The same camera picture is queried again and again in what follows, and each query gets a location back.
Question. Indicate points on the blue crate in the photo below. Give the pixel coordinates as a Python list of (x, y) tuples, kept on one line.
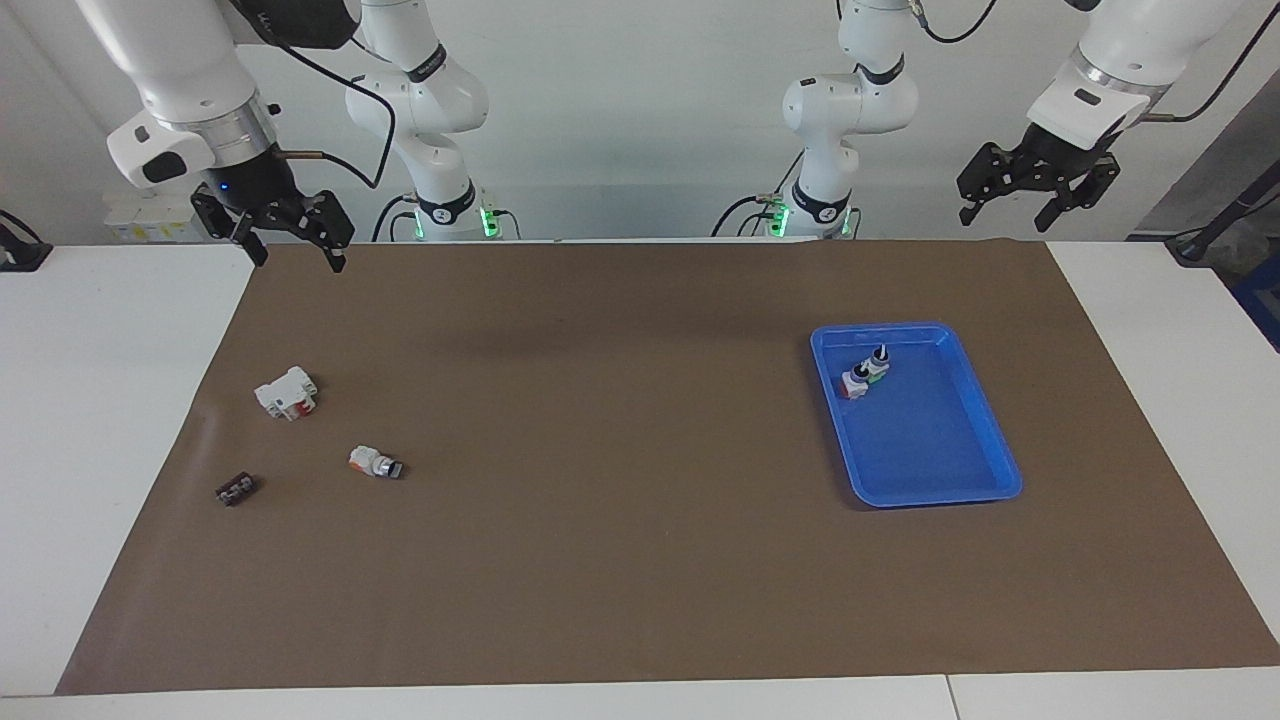
[(1262, 300)]

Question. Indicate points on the brown table mat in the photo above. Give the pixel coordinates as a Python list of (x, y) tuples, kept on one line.
[(600, 450)]

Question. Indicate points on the selector switch red base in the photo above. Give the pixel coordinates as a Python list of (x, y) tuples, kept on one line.
[(856, 382)]

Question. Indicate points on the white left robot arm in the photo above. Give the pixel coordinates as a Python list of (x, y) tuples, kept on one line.
[(850, 100)]

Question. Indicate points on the selector switch orange base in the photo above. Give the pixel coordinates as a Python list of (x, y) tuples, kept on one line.
[(368, 460)]

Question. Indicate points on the blue plastic tray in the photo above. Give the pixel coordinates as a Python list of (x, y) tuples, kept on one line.
[(930, 440)]

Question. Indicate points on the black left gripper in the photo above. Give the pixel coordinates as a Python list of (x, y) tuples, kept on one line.
[(1045, 160)]

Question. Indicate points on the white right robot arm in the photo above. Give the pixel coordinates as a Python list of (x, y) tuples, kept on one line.
[(190, 70)]

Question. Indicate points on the small black terminal block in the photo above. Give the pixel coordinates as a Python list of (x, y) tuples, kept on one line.
[(235, 490)]

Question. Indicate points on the black clamp mount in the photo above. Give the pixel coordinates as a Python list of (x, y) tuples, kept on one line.
[(22, 250)]

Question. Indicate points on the selector switch green base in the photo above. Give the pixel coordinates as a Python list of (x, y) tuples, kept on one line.
[(879, 363)]

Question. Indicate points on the black stand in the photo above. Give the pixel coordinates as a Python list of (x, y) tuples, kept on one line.
[(1220, 222)]

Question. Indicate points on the white circuit breaker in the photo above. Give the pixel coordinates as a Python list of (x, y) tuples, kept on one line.
[(285, 392)]

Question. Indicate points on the white box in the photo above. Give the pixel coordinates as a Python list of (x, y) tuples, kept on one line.
[(150, 215)]

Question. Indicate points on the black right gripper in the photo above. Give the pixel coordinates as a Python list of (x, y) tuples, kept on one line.
[(265, 195)]

